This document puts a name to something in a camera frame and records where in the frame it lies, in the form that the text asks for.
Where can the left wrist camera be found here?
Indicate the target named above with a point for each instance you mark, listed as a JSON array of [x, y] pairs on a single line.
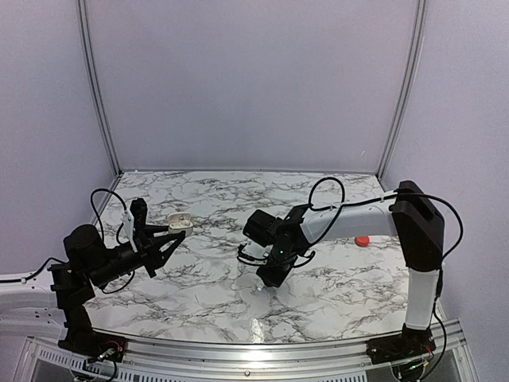
[[134, 221]]

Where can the aluminium frame post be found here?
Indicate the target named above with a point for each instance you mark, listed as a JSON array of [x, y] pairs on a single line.
[[409, 74], [94, 84]]

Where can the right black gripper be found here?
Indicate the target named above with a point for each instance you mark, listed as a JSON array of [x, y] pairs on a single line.
[[275, 279]]

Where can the left aluminium frame post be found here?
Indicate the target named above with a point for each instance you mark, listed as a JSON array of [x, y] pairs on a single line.
[[94, 84]]

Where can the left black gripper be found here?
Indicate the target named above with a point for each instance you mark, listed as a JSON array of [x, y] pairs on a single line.
[[149, 252]]

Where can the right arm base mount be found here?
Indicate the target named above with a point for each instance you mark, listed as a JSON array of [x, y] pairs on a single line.
[[405, 344]]

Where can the white earbuds charging case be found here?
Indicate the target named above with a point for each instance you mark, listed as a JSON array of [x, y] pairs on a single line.
[[180, 222]]

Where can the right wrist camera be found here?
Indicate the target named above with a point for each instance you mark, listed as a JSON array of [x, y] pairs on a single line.
[[254, 253]]

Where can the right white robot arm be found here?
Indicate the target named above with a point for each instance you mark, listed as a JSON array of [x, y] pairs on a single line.
[[274, 244]]

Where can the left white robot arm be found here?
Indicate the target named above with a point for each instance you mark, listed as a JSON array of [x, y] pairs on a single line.
[[50, 301]]

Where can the right aluminium frame post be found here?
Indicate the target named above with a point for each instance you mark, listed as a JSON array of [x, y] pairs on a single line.
[[409, 74]]

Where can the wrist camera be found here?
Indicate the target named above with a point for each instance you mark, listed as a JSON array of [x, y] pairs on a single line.
[[254, 253], [134, 221]]

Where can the red round cap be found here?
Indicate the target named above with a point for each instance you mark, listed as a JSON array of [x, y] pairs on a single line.
[[362, 241]]

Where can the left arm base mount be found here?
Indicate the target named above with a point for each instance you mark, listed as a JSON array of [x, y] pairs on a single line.
[[93, 344]]

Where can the aluminium front rail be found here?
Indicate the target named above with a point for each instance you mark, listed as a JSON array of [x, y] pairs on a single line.
[[356, 359]]

